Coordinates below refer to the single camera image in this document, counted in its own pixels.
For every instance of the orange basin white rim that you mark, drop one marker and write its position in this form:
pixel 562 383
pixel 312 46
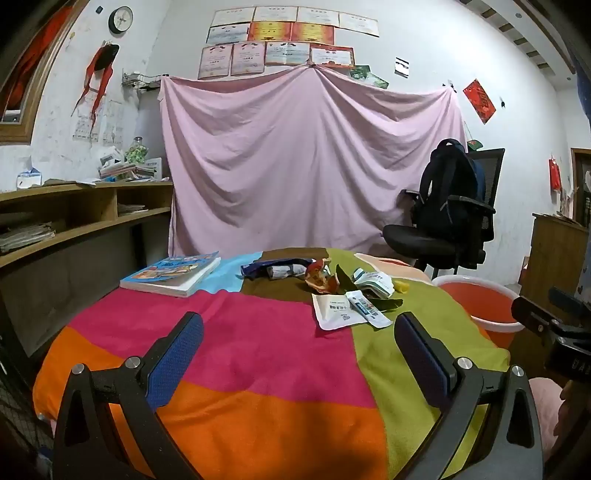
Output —
pixel 480 304

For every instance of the small pile of papers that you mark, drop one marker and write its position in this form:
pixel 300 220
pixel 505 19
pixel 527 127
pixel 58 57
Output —
pixel 131 210

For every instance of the pink fuzzy garment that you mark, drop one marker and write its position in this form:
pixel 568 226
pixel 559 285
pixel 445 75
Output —
pixel 542 415

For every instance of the glass candy jar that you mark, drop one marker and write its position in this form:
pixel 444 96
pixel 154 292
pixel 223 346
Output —
pixel 136 151

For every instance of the wooden cabinet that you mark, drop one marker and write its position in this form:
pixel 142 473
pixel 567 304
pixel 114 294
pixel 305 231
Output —
pixel 554 249

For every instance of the stack of books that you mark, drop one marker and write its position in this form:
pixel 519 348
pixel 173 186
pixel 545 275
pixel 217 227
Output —
pixel 127 170

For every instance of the brown wooden door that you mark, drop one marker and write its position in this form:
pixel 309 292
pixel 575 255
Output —
pixel 579 184

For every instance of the white wall charts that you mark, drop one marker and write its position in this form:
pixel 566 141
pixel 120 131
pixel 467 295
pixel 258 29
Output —
pixel 97 124

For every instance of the blue white bag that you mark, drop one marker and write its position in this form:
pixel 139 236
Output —
pixel 277 269

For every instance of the wooden shelf desk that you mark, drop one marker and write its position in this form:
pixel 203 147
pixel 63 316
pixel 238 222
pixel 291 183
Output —
pixel 74 203

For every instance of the red hanging ornament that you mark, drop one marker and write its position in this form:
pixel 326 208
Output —
pixel 555 175

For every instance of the group of wall certificates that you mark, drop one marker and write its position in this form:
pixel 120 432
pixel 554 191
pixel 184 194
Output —
pixel 277 41

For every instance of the blue cover picture book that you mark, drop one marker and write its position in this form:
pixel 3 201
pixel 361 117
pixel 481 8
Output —
pixel 171 274

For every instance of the pink hanging sheet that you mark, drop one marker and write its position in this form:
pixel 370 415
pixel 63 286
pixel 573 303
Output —
pixel 295 161

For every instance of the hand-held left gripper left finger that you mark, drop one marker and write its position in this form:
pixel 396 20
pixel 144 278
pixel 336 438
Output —
pixel 180 355

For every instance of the large pile of papers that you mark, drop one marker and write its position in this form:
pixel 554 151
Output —
pixel 25 237

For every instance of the blue white tissue box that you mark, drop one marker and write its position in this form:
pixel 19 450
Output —
pixel 30 179

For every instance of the black office chair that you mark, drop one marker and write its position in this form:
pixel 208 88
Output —
pixel 415 237

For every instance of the round wall clock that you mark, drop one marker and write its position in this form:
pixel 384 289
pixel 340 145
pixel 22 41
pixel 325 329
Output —
pixel 121 19

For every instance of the white packet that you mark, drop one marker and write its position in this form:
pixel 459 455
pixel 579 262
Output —
pixel 374 281

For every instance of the multicoloured patchwork blanket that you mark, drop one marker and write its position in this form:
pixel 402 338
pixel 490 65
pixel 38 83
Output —
pixel 258 360

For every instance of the black white wall picture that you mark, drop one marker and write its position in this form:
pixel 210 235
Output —
pixel 402 67

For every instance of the blue white medicine sachet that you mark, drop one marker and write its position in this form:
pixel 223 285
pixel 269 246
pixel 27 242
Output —
pixel 369 309

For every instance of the yellow paper tube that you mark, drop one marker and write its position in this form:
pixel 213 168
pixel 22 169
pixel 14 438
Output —
pixel 401 287

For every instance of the red scarf with hat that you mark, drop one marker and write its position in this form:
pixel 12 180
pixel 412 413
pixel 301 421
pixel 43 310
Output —
pixel 99 69

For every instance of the red fruit peel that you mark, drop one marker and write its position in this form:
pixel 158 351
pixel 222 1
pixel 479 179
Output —
pixel 318 279

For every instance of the red paper wall decoration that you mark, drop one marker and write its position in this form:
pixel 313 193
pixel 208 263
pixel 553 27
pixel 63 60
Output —
pixel 480 101

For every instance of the green wall photos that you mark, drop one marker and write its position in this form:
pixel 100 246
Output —
pixel 369 76

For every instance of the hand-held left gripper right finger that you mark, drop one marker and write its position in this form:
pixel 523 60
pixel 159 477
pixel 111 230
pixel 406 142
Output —
pixel 418 355

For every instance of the blue heart print garment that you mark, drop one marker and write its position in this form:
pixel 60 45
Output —
pixel 584 92

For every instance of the black blue backpack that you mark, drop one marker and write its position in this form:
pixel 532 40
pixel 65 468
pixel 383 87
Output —
pixel 450 184

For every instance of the person's right hand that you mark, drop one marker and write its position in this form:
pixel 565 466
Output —
pixel 567 406

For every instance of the plain white sachet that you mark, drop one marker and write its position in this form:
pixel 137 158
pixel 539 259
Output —
pixel 330 314

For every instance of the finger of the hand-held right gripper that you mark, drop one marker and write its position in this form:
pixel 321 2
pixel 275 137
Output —
pixel 572 299
pixel 535 316

